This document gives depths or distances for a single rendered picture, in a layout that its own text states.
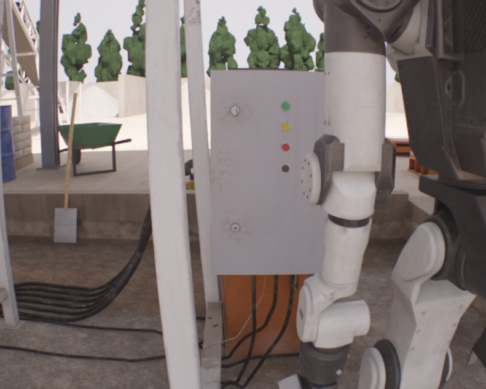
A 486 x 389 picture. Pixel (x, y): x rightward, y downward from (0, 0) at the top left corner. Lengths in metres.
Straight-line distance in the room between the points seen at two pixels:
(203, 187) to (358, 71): 1.39
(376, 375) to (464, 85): 0.60
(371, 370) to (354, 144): 0.51
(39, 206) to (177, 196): 3.25
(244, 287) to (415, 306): 1.22
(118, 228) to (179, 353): 2.93
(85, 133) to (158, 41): 4.21
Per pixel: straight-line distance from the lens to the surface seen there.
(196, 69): 1.86
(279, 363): 2.06
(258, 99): 1.23
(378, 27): 0.57
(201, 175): 1.90
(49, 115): 5.88
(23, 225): 4.21
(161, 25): 0.94
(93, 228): 3.91
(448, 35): 0.63
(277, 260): 1.32
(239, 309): 1.97
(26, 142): 6.50
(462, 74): 0.61
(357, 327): 0.77
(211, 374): 1.58
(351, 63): 0.60
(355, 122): 0.59
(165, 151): 0.89
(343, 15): 0.61
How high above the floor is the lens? 1.17
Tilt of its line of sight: 12 degrees down
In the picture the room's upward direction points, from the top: straight up
